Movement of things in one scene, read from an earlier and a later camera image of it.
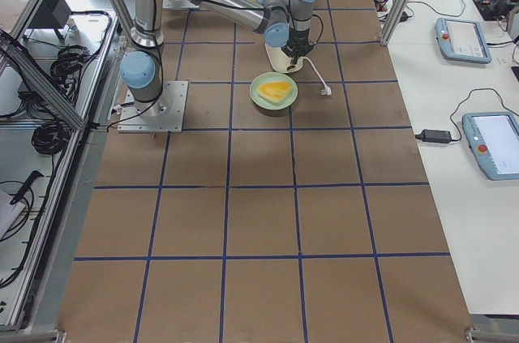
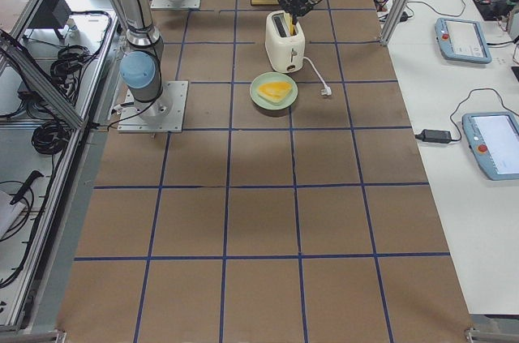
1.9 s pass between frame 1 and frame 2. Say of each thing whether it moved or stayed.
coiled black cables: stayed
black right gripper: moved
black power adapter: stayed
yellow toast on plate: stayed
